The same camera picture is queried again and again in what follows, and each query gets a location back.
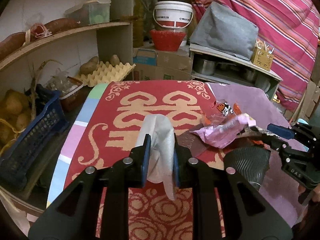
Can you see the orange clear plastic wrapper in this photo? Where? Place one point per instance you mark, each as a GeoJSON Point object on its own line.
{"type": "Point", "coordinates": [219, 113]}

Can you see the wooden shelf unit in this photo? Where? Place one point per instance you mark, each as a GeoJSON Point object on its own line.
{"type": "Point", "coordinates": [37, 39]}

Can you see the camouflage patterned wrapper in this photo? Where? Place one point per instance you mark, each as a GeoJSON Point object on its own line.
{"type": "Point", "coordinates": [256, 134]}

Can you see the black ribbed cup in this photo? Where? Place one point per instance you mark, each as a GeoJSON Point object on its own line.
{"type": "Point", "coordinates": [251, 162]}

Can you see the purple towel mat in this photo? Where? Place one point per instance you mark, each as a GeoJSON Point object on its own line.
{"type": "Point", "coordinates": [278, 188]}

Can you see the red plastic basket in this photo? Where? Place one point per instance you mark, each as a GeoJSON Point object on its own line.
{"type": "Point", "coordinates": [165, 40]}

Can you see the clear lidded container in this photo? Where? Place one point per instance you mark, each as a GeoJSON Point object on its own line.
{"type": "Point", "coordinates": [90, 13]}

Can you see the large oil jug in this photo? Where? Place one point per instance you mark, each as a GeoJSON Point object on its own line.
{"type": "Point", "coordinates": [138, 24]}

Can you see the person's right hand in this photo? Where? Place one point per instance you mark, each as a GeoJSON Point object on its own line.
{"type": "Point", "coordinates": [315, 199]}

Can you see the yellow egg carton tray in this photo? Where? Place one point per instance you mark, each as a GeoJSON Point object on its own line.
{"type": "Point", "coordinates": [106, 73]}

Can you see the white foam sheet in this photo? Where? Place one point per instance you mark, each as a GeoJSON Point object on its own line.
{"type": "Point", "coordinates": [158, 149]}

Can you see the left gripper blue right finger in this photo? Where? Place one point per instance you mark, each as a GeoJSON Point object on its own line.
{"type": "Point", "coordinates": [225, 204]}

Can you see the pink plastic wrapper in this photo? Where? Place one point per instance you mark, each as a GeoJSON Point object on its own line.
{"type": "Point", "coordinates": [222, 135]}

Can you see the white plastic bucket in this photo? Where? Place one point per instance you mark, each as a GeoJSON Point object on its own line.
{"type": "Point", "coordinates": [173, 14]}

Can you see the wooden utensil holder box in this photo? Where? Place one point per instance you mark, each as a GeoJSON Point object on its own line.
{"type": "Point", "coordinates": [262, 55]}

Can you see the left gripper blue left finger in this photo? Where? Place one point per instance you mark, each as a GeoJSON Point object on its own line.
{"type": "Point", "coordinates": [74, 213]}

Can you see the grey felt cover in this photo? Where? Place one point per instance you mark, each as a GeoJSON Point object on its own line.
{"type": "Point", "coordinates": [222, 29]}

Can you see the grey low shelf cabinet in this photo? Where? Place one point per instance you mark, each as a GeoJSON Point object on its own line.
{"type": "Point", "coordinates": [214, 66]}

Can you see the striped red curtain cloth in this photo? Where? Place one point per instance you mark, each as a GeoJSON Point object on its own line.
{"type": "Point", "coordinates": [291, 28]}

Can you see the dark blue plastic crate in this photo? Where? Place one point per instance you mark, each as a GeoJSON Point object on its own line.
{"type": "Point", "coordinates": [50, 120]}

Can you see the red patterned towel mat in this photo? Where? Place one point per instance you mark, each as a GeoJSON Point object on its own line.
{"type": "Point", "coordinates": [116, 118]}

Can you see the cardboard box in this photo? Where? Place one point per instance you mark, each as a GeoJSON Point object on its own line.
{"type": "Point", "coordinates": [152, 64]}

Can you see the dark red sponge block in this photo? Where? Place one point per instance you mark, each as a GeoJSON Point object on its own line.
{"type": "Point", "coordinates": [192, 141]}

